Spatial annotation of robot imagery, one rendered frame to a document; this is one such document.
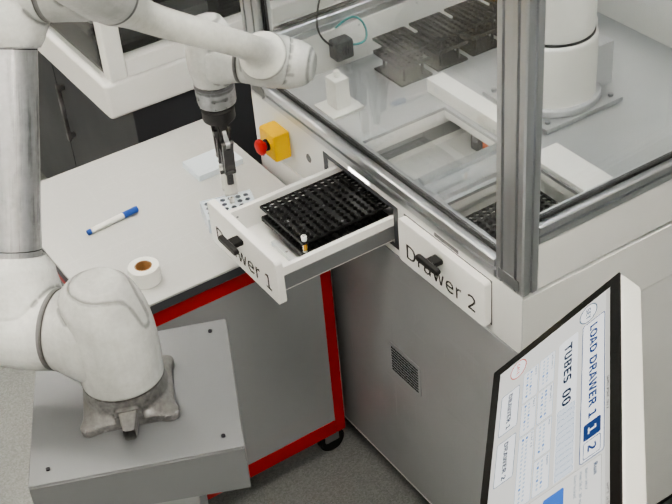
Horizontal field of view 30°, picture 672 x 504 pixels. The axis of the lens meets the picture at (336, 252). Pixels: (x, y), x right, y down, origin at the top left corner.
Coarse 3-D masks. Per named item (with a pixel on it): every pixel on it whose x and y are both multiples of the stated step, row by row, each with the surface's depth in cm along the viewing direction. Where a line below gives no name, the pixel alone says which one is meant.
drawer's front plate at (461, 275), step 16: (400, 224) 263; (416, 224) 260; (400, 240) 266; (416, 240) 260; (432, 240) 256; (400, 256) 269; (448, 256) 251; (448, 272) 253; (464, 272) 248; (448, 288) 256; (464, 288) 250; (480, 288) 245; (464, 304) 253; (480, 304) 247; (480, 320) 250
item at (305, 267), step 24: (336, 168) 286; (288, 192) 281; (240, 216) 277; (264, 240) 275; (336, 240) 264; (360, 240) 266; (384, 240) 270; (288, 264) 258; (312, 264) 262; (336, 264) 266; (288, 288) 261
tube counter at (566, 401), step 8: (576, 384) 191; (568, 392) 191; (560, 400) 192; (568, 400) 190; (560, 408) 191; (568, 408) 188; (560, 416) 189; (568, 416) 187; (560, 424) 188; (568, 424) 186; (560, 432) 186; (568, 432) 184; (560, 440) 185; (568, 440) 183; (560, 448) 184; (568, 448) 182; (560, 456) 182; (568, 456) 180; (560, 464) 181; (568, 464) 179; (560, 472) 180; (568, 472) 178
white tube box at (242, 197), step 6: (240, 192) 298; (246, 192) 298; (216, 198) 297; (222, 198) 297; (228, 198) 297; (234, 198) 296; (240, 198) 296; (246, 198) 297; (252, 198) 296; (204, 204) 296; (222, 204) 295; (228, 204) 295; (234, 204) 295; (240, 204) 295; (204, 210) 293; (228, 210) 293; (204, 216) 294; (210, 228) 291
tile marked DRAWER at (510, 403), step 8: (520, 384) 207; (512, 392) 208; (504, 400) 208; (512, 400) 206; (504, 408) 207; (512, 408) 204; (504, 416) 205; (512, 416) 202; (504, 424) 203; (512, 424) 201; (504, 432) 202
